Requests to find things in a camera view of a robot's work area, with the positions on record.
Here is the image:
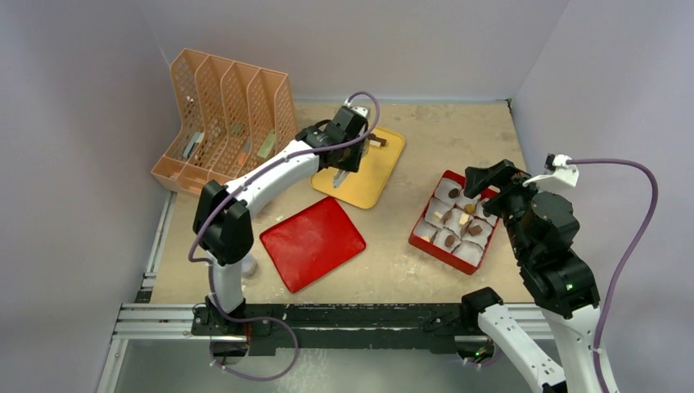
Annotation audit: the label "metal serving tongs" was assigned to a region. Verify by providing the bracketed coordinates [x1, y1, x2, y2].
[332, 169, 349, 188]

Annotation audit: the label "red box lid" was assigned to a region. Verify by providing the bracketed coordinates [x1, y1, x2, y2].
[259, 196, 367, 293]

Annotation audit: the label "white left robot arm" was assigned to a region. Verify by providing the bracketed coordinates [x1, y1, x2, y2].
[188, 103, 374, 335]

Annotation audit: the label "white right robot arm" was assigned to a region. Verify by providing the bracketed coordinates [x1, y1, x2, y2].
[459, 155, 619, 392]

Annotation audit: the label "red chocolate box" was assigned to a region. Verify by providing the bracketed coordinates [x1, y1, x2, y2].
[408, 170, 500, 275]

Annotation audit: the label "yellow plastic tray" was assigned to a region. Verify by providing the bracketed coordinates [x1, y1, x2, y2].
[309, 127, 405, 210]

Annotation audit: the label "orange plastic file organizer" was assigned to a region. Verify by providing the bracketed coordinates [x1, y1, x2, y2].
[151, 49, 298, 196]

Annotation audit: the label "small clear plastic cup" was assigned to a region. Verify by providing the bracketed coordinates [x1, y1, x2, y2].
[241, 254, 258, 278]

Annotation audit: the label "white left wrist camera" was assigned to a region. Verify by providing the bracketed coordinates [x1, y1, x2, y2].
[350, 106, 370, 120]

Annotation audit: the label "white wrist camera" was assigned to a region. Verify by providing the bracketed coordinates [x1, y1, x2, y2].
[523, 154, 579, 193]
[350, 106, 370, 120]

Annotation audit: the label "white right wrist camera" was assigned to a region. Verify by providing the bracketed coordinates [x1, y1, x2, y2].
[523, 154, 579, 193]

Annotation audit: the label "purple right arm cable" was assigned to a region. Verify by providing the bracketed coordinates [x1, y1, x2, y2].
[566, 158, 660, 393]

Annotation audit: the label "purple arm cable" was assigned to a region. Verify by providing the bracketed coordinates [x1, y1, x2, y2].
[187, 91, 381, 327]
[566, 158, 660, 393]

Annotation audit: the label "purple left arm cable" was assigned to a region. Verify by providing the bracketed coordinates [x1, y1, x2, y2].
[187, 91, 381, 327]

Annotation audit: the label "black aluminium base frame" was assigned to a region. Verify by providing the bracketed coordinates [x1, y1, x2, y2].
[110, 302, 548, 359]

